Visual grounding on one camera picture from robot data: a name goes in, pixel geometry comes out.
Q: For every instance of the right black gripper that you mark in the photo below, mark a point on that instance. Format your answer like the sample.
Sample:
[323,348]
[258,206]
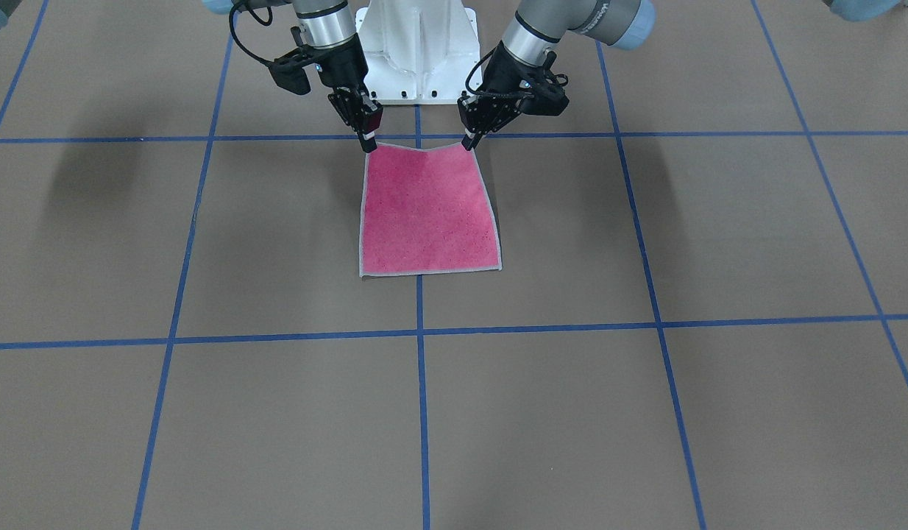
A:
[344,73]

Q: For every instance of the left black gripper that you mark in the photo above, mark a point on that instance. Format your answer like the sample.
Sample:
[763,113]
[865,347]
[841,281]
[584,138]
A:
[510,73]

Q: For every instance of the pink square towel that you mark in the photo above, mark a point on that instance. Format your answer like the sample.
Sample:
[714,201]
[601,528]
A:
[426,212]

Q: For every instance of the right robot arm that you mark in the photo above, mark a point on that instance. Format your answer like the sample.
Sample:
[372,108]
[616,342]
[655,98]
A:
[326,38]

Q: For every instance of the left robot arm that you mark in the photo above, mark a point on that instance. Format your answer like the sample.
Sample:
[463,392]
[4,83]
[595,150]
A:
[537,27]

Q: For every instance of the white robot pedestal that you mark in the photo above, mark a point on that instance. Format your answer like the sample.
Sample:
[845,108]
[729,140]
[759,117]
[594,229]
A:
[419,52]

